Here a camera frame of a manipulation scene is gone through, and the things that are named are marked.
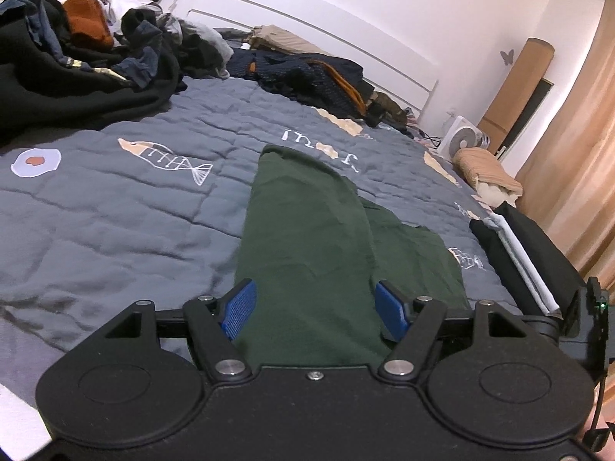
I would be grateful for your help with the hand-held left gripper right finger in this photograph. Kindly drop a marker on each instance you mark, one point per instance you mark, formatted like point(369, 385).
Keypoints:
point(391, 309)

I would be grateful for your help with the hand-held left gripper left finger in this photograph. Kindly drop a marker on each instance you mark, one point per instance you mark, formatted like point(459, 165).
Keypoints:
point(239, 309)

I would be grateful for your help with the grey quilted printed blanket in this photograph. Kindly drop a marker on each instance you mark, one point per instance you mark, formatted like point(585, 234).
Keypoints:
point(120, 211)

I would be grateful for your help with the navy dotted jacket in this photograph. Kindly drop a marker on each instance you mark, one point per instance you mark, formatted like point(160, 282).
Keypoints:
point(288, 74)

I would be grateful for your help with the beige garment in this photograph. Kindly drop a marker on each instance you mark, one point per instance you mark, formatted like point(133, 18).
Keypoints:
point(283, 38)

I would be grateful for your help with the folded black garment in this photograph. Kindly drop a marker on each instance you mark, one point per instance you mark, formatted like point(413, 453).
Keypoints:
point(504, 269)
point(547, 249)

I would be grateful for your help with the folded white garment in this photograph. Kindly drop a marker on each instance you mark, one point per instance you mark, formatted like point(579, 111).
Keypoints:
point(526, 269)

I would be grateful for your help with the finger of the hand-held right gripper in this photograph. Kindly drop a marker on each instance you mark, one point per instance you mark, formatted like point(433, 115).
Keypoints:
point(543, 329)

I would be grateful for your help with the beige curtain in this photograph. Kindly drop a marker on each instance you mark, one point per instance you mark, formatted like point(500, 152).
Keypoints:
point(576, 153)

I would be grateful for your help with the white box fan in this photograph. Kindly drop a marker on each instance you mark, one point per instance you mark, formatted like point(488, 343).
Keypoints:
point(459, 139)

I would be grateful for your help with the butterfly wall sticker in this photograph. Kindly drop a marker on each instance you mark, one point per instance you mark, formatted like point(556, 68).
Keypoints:
point(507, 56)

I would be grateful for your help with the pile of dark clothes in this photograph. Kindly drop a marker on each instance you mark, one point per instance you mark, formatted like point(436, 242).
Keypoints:
point(72, 96)

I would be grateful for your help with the dark green t-shirt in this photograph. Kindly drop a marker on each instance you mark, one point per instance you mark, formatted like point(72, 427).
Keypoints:
point(307, 249)

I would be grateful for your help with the small black bag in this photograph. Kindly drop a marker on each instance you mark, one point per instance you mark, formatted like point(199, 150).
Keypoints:
point(376, 115)

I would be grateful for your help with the beige knit covered pillow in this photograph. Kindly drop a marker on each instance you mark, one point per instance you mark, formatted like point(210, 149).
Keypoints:
point(485, 168)

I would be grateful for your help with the orange brown garment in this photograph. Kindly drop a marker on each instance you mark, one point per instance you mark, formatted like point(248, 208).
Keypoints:
point(86, 19)

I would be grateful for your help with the white bed headboard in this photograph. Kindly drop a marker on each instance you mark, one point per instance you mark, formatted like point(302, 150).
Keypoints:
point(384, 67)

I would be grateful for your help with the olive camouflage garment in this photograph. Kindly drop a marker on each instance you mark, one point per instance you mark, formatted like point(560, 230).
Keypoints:
point(396, 110)

